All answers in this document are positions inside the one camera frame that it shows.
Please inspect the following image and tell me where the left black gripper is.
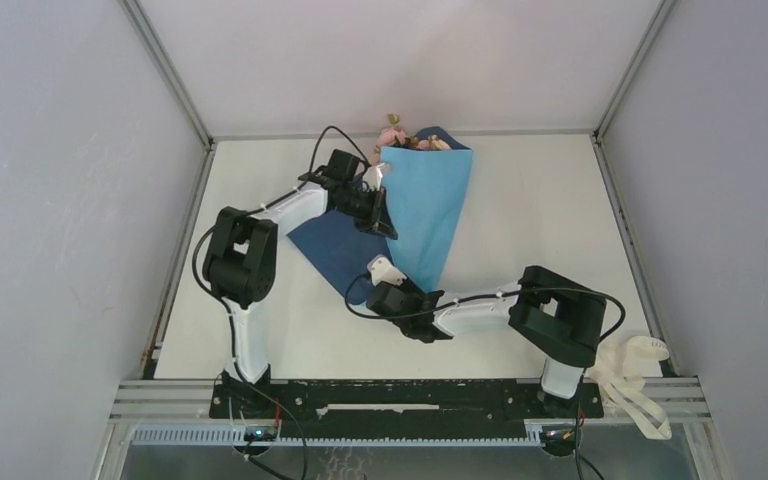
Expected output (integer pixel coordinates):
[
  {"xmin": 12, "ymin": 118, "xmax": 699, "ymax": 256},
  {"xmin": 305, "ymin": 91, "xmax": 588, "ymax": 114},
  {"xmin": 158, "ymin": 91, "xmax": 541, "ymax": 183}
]
[{"xmin": 334, "ymin": 186, "xmax": 396, "ymax": 240}]

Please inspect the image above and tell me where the blue wrapping paper sheet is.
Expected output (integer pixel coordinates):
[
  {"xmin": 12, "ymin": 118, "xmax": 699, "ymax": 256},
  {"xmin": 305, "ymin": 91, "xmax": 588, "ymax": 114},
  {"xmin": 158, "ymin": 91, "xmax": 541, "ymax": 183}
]
[{"xmin": 288, "ymin": 126, "xmax": 473, "ymax": 305}]

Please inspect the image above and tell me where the pink rose stem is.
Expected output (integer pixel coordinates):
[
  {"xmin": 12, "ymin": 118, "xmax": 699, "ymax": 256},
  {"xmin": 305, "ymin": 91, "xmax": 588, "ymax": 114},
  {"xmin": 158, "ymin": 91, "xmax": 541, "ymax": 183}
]
[
  {"xmin": 415, "ymin": 135, "xmax": 452, "ymax": 151},
  {"xmin": 376, "ymin": 113, "xmax": 410, "ymax": 148}
]

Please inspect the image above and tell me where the cream ribbon strap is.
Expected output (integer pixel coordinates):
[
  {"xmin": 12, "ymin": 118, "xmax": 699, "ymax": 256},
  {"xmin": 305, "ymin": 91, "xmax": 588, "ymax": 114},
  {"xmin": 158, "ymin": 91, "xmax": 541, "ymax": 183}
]
[{"xmin": 585, "ymin": 336, "xmax": 673, "ymax": 442}]

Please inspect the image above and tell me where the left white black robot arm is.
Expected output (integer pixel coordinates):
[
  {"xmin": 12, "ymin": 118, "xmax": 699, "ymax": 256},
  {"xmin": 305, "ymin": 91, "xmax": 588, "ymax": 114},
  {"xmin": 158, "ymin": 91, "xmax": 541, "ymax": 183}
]
[{"xmin": 193, "ymin": 179, "xmax": 398, "ymax": 417}]

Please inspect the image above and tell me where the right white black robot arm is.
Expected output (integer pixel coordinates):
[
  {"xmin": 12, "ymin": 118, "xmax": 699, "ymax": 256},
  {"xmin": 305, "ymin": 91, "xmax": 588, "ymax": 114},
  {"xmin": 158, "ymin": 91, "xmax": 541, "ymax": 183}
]
[{"xmin": 361, "ymin": 264, "xmax": 613, "ymax": 416}]

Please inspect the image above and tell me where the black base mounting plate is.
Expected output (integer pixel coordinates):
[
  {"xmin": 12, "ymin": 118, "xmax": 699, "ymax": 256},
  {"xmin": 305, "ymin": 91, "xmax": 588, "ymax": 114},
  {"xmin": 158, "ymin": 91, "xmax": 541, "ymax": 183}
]
[{"xmin": 208, "ymin": 379, "xmax": 605, "ymax": 441}]

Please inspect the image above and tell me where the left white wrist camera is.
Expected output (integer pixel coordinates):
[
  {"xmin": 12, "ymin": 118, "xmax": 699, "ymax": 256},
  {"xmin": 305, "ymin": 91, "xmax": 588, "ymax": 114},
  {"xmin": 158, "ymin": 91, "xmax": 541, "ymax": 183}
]
[{"xmin": 362, "ymin": 163, "xmax": 391, "ymax": 190}]

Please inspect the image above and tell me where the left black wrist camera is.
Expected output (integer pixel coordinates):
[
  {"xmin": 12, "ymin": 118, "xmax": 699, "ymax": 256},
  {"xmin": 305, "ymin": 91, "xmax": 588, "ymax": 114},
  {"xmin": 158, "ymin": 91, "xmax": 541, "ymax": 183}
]
[{"xmin": 323, "ymin": 149, "xmax": 361, "ymax": 184}]

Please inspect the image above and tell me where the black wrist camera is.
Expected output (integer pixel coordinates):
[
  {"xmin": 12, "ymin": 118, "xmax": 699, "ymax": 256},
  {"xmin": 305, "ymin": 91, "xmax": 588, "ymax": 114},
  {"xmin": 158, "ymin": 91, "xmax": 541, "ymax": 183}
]
[
  {"xmin": 323, "ymin": 149, "xmax": 361, "ymax": 184},
  {"xmin": 367, "ymin": 255, "xmax": 408, "ymax": 286}
]

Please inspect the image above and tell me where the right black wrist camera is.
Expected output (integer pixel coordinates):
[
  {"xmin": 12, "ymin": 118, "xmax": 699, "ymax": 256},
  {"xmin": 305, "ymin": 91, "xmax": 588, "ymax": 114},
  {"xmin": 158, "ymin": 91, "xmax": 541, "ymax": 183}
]
[{"xmin": 367, "ymin": 255, "xmax": 408, "ymax": 286}]

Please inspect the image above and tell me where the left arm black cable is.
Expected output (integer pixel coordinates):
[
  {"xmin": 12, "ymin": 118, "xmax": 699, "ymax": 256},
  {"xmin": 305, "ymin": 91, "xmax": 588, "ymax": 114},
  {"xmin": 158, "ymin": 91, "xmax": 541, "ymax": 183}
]
[{"xmin": 191, "ymin": 125, "xmax": 372, "ymax": 382}]

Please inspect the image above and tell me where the aluminium front frame rail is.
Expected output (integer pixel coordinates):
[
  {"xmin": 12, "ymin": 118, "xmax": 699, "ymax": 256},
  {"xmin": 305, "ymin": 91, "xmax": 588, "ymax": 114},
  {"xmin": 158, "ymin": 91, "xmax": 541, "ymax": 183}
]
[{"xmin": 111, "ymin": 377, "xmax": 712, "ymax": 423}]

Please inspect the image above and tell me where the white slotted cable duct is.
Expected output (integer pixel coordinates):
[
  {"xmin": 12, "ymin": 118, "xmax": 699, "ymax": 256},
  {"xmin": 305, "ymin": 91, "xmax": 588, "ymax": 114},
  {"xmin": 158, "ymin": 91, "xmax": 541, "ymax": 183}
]
[{"xmin": 132, "ymin": 425, "xmax": 544, "ymax": 447}]

